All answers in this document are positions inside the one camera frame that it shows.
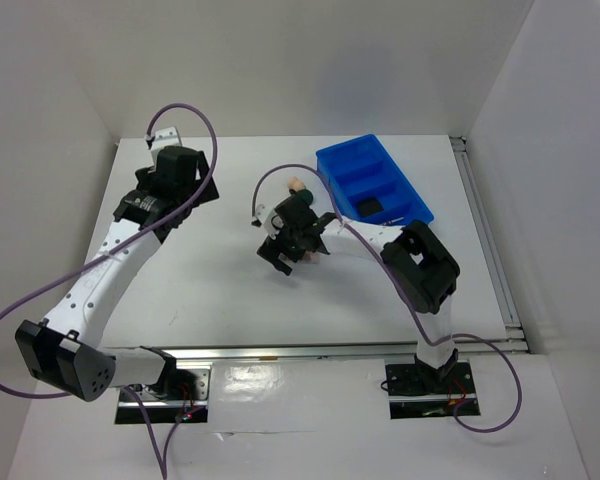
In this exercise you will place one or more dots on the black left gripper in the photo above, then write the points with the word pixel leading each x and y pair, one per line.
pixel 143 176

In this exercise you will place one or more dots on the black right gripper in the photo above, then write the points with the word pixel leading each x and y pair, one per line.
pixel 270 252

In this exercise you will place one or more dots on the clear eyeshadow palette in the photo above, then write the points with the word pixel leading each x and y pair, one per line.
pixel 311 258

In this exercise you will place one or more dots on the black square compact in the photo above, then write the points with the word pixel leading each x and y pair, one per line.
pixel 369 207

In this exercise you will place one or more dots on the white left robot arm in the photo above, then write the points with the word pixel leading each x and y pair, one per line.
pixel 63 349

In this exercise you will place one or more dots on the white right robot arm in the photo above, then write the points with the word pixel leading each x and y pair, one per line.
pixel 421 269

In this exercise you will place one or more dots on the beige makeup sponge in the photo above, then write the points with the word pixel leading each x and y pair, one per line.
pixel 295 185

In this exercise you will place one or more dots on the dark green round puff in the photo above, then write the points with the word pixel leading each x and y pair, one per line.
pixel 306 196

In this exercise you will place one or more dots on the blue divided plastic tray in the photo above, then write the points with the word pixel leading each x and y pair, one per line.
pixel 360 168

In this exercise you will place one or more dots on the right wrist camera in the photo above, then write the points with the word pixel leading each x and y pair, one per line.
pixel 267 218

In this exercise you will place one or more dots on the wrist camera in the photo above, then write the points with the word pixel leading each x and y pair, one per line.
pixel 267 218
pixel 163 138

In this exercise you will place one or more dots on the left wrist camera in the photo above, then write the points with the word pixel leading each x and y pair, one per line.
pixel 163 138

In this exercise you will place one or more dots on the aluminium front rail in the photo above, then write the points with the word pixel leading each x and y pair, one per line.
pixel 270 353

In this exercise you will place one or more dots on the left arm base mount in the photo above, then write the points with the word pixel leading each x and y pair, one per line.
pixel 186 401

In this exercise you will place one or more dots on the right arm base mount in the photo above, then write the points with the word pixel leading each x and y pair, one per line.
pixel 411 397

